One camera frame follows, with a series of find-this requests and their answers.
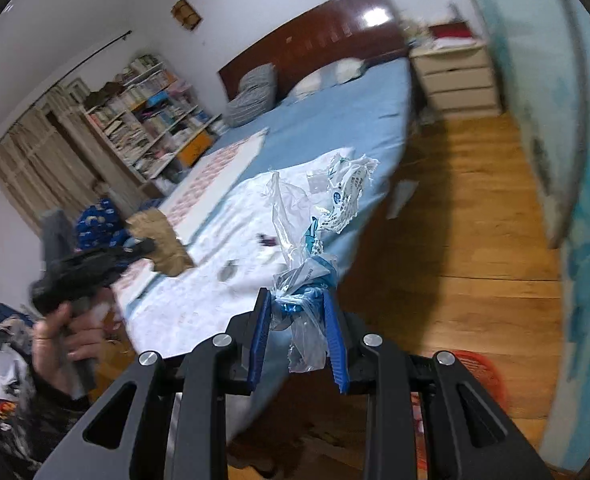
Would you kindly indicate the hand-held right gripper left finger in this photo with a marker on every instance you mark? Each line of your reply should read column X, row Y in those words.
column 260, row 340

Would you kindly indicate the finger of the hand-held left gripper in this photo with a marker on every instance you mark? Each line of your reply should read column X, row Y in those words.
column 132, row 252

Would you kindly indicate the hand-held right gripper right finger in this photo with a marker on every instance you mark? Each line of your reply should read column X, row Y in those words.
column 335, row 345

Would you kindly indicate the brown cloth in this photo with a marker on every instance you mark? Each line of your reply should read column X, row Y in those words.
column 165, row 245

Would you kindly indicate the clear plastic bag blue print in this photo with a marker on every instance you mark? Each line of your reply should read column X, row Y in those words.
column 300, row 280

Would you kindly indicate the person's left forearm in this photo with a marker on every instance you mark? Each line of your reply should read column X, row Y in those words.
column 50, row 420

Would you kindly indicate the person's left hand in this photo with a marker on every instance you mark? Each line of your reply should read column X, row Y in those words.
column 50, row 345

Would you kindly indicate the navy moon print cloth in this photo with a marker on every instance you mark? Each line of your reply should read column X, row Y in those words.
column 100, row 220

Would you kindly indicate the white cartoon printed blanket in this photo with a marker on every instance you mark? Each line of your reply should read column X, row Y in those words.
column 215, row 300

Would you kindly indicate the pile of clothes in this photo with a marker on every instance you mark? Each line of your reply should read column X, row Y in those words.
column 12, row 345

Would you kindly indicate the small dark purple scrap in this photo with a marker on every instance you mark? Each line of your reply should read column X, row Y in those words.
column 267, row 240

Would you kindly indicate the pink patterned white blanket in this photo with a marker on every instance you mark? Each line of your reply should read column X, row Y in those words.
column 215, row 170

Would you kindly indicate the beige curtain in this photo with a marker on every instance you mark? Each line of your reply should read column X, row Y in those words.
column 30, row 160

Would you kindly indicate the white bookshelf with books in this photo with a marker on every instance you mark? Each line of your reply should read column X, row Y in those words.
column 140, row 120

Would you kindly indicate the small clear wrapper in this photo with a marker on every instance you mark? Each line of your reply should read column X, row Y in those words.
column 318, row 183

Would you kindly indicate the grey checked pillow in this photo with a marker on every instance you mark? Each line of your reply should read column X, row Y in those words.
column 250, row 95

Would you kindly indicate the black curtain rod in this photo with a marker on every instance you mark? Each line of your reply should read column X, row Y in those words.
column 92, row 59

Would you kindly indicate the bed with blue sheet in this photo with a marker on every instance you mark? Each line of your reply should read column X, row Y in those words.
column 335, row 110

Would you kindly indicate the striped beige pillow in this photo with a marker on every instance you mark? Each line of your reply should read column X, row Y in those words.
column 325, row 77

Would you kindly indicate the dark red wooden headboard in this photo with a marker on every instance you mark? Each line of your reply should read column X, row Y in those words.
column 315, row 35

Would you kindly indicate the white nightstand with drawers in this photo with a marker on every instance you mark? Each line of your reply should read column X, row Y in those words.
column 460, row 85

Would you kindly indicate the floral sliding wardrobe door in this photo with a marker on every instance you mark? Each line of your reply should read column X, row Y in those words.
column 550, row 110

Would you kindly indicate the red box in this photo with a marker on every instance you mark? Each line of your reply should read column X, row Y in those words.
column 452, row 31

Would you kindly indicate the square framed wall picture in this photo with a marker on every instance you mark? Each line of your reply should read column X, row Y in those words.
column 186, row 13

